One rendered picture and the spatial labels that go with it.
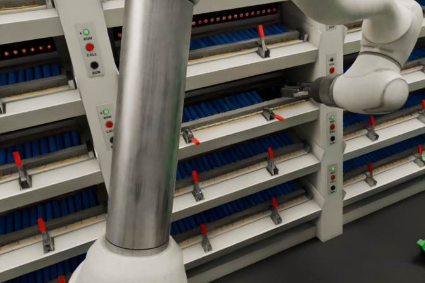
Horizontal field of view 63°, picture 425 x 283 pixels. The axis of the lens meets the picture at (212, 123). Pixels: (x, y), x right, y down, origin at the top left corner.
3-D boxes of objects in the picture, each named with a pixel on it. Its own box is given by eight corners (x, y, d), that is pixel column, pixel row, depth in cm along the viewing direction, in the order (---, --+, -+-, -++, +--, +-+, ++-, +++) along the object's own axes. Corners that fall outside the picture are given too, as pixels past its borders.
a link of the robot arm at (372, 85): (351, 119, 90) (372, 74, 91) (404, 126, 75) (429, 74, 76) (322, 99, 85) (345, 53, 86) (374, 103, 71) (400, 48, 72)
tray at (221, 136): (317, 119, 115) (323, 95, 109) (138, 171, 96) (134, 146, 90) (284, 88, 129) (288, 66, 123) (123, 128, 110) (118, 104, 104)
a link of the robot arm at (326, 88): (361, 103, 90) (344, 102, 96) (357, 69, 89) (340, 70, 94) (334, 112, 87) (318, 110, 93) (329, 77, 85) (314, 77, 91)
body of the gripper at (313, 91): (319, 107, 92) (298, 105, 101) (344, 100, 95) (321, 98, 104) (315, 80, 91) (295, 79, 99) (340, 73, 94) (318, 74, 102)
